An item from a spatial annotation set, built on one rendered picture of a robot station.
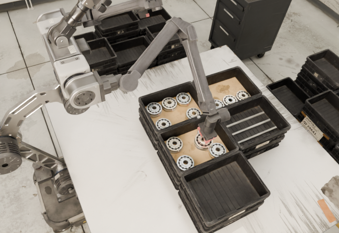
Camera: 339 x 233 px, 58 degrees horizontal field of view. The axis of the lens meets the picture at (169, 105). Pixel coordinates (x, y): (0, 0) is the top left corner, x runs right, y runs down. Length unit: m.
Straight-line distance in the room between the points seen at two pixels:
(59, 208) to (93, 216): 0.60
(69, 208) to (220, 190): 1.13
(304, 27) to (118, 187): 3.54
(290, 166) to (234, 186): 0.50
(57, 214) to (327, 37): 3.85
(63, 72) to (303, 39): 3.60
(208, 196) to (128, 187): 0.48
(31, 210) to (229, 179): 1.60
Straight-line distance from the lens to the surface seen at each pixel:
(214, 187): 1.83
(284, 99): 3.17
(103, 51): 3.00
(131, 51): 3.16
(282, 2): 3.44
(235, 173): 1.90
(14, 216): 2.78
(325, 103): 3.00
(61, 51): 1.45
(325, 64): 3.39
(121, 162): 2.01
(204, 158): 1.90
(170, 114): 2.05
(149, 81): 2.42
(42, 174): 2.54
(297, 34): 4.53
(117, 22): 3.35
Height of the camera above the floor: 2.46
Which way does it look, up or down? 51 degrees down
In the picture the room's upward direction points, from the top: 6 degrees clockwise
